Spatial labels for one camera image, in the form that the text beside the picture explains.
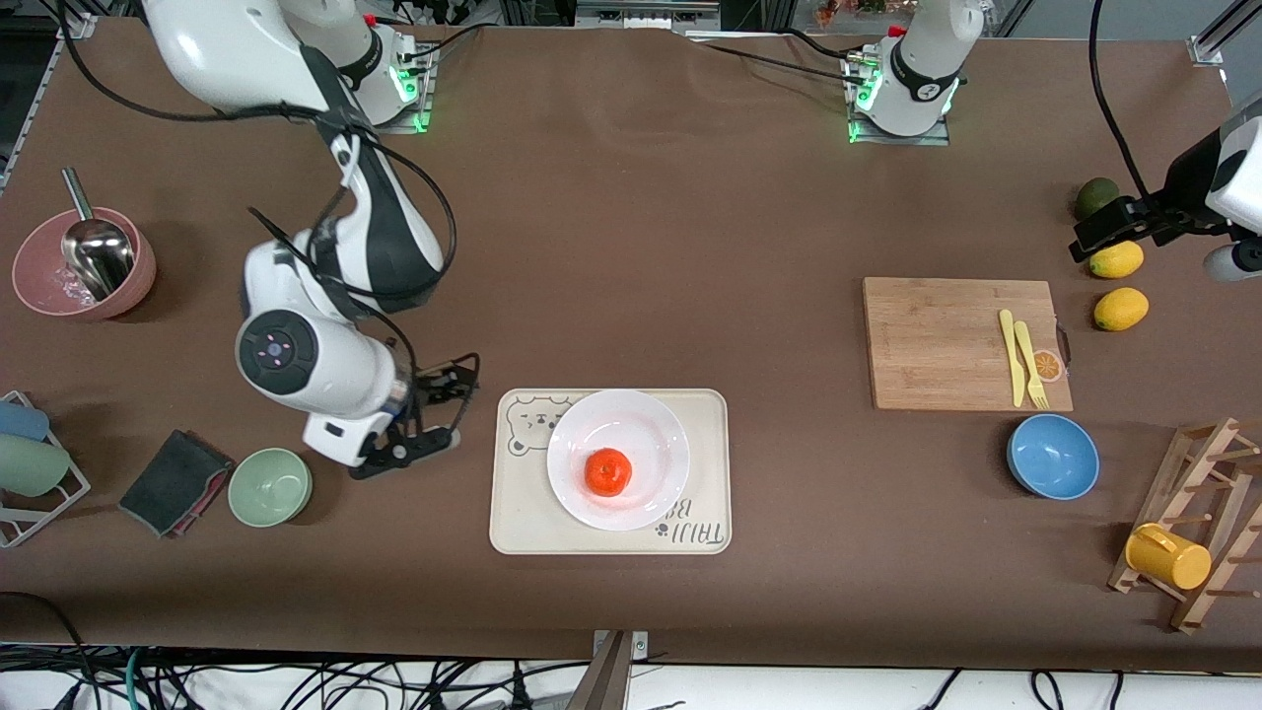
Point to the dark grey folded cloth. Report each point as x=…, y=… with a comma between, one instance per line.
x=173, y=483

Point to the pink bowl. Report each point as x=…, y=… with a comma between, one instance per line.
x=37, y=261

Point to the wooden mug rack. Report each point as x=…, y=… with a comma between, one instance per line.
x=1218, y=582

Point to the sage green cup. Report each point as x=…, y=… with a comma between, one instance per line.
x=30, y=465

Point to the grey metal frame beam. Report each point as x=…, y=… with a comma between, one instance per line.
x=646, y=12

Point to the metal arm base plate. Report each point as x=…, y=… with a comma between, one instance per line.
x=419, y=118
x=932, y=139

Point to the dark green avocado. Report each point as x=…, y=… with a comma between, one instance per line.
x=1092, y=192

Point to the aluminium frame profile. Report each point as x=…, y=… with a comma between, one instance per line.
x=77, y=27
x=1218, y=35

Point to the yellow mug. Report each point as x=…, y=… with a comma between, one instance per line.
x=1173, y=560

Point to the blue bowl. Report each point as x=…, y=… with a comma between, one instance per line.
x=1053, y=457

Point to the yellow plastic fork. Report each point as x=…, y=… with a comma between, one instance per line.
x=1027, y=355

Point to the cream bear print tray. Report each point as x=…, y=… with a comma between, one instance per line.
x=518, y=513

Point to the wooden cutting board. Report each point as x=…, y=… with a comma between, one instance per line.
x=937, y=345

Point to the orange mandarin fruit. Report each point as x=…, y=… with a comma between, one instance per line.
x=608, y=471

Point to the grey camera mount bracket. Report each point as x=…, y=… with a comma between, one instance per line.
x=613, y=671

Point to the pale green bowl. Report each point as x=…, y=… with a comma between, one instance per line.
x=269, y=486

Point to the clear ice pieces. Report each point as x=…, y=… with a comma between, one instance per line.
x=64, y=289

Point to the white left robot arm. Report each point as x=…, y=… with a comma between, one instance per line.
x=922, y=59

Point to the yellow lemon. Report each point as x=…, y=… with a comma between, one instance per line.
x=1119, y=260
x=1121, y=309

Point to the steel scoop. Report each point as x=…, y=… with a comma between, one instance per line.
x=99, y=256

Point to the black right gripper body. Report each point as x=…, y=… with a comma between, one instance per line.
x=435, y=384

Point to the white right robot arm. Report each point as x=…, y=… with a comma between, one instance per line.
x=296, y=365

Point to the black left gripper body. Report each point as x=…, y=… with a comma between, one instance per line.
x=1159, y=211

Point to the white round plate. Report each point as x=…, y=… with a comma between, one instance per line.
x=646, y=429

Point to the blue cup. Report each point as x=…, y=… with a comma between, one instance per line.
x=20, y=421

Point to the yellow plastic knife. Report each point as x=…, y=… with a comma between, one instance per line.
x=1010, y=345

